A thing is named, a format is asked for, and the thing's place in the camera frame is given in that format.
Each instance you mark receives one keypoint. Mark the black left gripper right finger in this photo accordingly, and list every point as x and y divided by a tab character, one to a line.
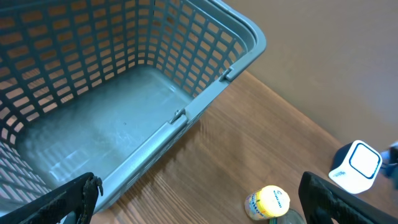
323	202

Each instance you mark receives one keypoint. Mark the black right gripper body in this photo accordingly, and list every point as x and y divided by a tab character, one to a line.
390	163

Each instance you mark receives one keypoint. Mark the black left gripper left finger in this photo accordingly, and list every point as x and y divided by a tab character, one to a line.
73	202

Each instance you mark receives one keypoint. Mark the yellow lidded jar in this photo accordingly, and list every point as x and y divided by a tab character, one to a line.
269	202

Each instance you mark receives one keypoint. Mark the green tin can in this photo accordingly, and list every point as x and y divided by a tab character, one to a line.
291	217

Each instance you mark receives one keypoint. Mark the white barcode scanner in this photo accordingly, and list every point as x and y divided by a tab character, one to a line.
355	167

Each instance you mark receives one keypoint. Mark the grey plastic basket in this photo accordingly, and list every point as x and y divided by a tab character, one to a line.
108	86

